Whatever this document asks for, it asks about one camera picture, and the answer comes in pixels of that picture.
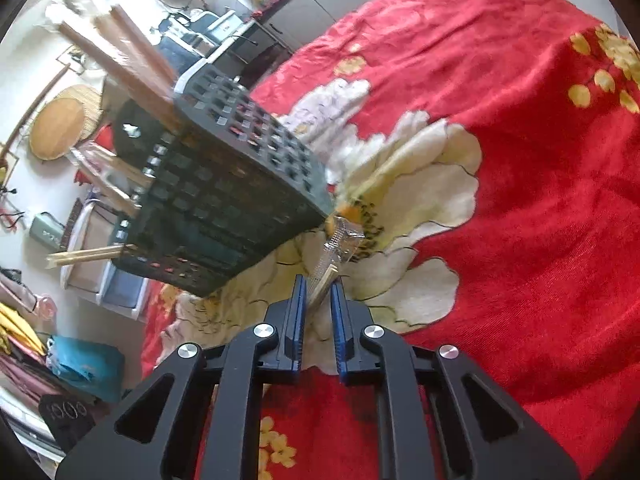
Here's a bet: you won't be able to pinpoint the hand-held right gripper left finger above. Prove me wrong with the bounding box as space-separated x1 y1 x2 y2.
55 274 308 480

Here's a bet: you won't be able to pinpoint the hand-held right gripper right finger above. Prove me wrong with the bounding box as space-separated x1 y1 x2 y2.
329 279 581 480

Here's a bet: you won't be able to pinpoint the black chopstick holder basket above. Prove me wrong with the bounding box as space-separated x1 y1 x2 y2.
111 64 334 299

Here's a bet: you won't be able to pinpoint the wooden chopsticks pair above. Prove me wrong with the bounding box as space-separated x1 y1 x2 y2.
46 243 126 267
59 22 181 128

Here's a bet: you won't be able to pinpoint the pink cloth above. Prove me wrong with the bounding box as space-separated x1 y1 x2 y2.
0 350 76 413

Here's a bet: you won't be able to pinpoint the blue plastic bag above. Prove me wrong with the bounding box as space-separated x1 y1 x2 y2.
49 335 126 402

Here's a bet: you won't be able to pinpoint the yellow cloth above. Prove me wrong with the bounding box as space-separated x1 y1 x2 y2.
0 302 47 356

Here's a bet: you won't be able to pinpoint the white plastic drawer unit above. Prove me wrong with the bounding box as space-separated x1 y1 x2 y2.
59 199 152 322

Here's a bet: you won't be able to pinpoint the red floral blanket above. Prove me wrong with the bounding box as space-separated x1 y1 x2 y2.
140 0 640 480

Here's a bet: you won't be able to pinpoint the round bamboo board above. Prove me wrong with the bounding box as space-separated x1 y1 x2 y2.
29 97 89 162

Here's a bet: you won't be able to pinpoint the black microwave oven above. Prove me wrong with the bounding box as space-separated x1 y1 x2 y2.
157 22 221 68

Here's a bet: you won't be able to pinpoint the round woven mat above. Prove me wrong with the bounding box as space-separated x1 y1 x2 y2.
49 84 107 137

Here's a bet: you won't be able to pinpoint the white dish basket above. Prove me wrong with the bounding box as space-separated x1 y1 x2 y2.
197 10 242 45

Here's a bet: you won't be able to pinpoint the long wooden pole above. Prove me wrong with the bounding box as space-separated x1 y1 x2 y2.
0 64 72 161

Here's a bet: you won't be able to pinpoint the wooden chopstick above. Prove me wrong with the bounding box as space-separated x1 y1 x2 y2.
95 5 180 87

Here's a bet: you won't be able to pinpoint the white cabinets with black handles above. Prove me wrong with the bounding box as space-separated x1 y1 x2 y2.
264 0 398 52

